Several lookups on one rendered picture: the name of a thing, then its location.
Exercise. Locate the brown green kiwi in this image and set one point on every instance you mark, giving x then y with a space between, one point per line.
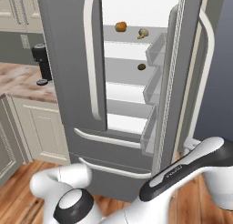
141 66

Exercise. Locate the clear grey door bin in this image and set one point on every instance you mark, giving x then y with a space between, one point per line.
156 50
149 133
154 86

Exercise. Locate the cream base cupboard door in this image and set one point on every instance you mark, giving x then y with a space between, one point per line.
45 130

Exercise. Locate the beige knobbly vegetable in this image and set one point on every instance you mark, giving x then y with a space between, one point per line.
143 33

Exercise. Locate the grey wall outlet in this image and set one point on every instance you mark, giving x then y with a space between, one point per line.
25 41

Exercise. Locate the grey beige corner cupboard door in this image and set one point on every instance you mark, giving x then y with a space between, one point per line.
9 142

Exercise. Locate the orange brown round vegetable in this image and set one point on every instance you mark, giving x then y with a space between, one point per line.
120 26

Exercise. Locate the cream wall cupboards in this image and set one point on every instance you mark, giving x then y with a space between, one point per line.
18 9

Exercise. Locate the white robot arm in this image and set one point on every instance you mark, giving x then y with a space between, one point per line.
72 179

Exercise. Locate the grey fridge rack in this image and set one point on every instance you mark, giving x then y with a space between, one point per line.
124 71
130 35
127 107

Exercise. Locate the black coffee machine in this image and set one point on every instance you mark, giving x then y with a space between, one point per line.
44 60

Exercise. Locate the grey fridge drawer front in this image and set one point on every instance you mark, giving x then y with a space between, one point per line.
91 147
112 185

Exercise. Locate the grey closed fridge door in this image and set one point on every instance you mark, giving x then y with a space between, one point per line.
66 51

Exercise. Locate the grey open fridge door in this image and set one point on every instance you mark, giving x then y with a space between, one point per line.
179 82

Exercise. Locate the grey fridge body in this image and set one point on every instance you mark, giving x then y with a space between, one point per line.
133 9

